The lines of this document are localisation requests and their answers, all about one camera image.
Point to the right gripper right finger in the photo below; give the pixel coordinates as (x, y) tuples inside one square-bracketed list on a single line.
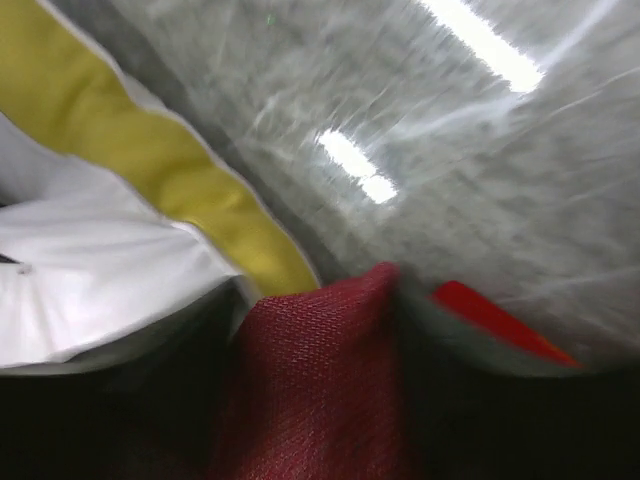
[(479, 410)]

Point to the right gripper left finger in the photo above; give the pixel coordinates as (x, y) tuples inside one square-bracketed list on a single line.
[(141, 407)]

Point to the red pillowcase grey print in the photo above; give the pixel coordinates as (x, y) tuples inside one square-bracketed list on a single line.
[(315, 387)]

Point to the white pillow yellow edge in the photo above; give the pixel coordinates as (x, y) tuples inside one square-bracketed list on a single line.
[(118, 221)]

